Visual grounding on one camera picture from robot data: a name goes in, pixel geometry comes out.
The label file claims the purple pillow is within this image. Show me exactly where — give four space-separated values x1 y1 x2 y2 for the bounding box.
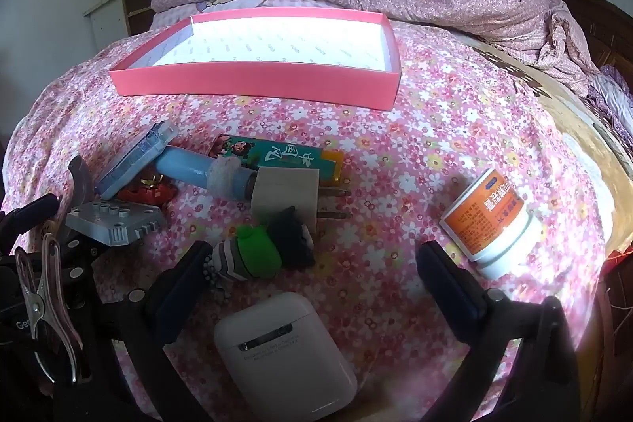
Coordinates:
586 66 633 131

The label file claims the white orange label medicine bottle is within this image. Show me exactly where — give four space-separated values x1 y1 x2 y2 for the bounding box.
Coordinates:
439 167 543 280

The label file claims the pink floral bedsheet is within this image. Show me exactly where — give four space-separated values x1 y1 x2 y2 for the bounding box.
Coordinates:
0 7 619 422

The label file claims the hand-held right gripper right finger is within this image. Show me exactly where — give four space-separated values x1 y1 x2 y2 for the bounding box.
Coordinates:
416 240 582 422

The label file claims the dark wooden headboard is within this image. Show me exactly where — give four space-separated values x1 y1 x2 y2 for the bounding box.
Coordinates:
544 0 633 72

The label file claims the white charger plug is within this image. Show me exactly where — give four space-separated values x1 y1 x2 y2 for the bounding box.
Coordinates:
250 167 353 232

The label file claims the red translucent toy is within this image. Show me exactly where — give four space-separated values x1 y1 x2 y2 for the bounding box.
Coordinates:
118 177 179 208

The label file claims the green mini mitten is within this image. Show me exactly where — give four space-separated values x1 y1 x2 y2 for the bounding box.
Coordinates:
235 224 282 280

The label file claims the metal spring clip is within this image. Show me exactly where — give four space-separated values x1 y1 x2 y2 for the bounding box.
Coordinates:
14 231 84 386

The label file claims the green cartoon print lighter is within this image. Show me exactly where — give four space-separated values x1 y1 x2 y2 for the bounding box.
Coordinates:
210 134 346 189

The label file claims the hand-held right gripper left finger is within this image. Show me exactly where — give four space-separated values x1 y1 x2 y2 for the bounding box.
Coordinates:
94 240 216 422

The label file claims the blue correction tape dispenser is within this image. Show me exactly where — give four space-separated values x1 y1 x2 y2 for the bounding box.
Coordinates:
95 121 180 201

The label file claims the white earbud case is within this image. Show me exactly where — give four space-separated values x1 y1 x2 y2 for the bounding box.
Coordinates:
214 292 358 421

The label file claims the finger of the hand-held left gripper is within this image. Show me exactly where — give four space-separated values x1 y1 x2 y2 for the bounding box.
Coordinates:
63 155 96 218
0 193 61 237

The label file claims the cartoon print pillow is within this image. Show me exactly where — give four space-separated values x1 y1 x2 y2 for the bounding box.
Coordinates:
153 0 307 27

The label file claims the white bedside cabinet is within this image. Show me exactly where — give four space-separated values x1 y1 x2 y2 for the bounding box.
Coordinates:
83 0 171 52

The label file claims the grey toy building block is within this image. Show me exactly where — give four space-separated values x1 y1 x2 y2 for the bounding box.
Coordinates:
65 199 167 247

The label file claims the pink cardboard box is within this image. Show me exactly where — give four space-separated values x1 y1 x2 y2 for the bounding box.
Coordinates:
110 6 400 111

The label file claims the yellow printed bed mat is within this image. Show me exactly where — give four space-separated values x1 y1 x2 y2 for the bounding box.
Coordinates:
475 36 633 255

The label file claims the light blue plastic handle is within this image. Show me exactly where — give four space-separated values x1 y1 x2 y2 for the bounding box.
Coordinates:
155 144 258 200

